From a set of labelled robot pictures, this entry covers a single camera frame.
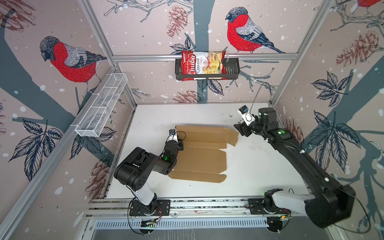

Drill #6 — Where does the brown cardboard box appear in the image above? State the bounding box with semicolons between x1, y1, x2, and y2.
168;126;239;183

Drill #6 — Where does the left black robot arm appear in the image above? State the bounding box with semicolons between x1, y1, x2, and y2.
114;140;184;208

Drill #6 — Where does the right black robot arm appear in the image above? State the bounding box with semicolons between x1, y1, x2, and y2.
234;106;356;228

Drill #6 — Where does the red cassava chips bag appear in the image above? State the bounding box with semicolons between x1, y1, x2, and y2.
181;51;226;76

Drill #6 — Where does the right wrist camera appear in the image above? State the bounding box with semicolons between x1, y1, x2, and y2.
238;105;256;126

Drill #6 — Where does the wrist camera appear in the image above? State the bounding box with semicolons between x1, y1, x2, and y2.
166;129;178;142
238;105;256;126

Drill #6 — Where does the black wire basket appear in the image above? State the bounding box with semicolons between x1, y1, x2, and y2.
175;58;240;81

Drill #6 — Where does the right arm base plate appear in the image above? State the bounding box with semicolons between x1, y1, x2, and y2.
245;198;291;215

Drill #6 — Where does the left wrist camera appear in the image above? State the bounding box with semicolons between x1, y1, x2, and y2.
166;129;178;142

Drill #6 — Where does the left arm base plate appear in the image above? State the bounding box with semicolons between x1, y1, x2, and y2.
129;199;171;217

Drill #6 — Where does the white wire mesh basket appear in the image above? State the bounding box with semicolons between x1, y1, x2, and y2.
75;73;128;138

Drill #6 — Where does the aluminium mounting rail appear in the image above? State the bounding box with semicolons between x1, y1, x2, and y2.
85;196;305;219

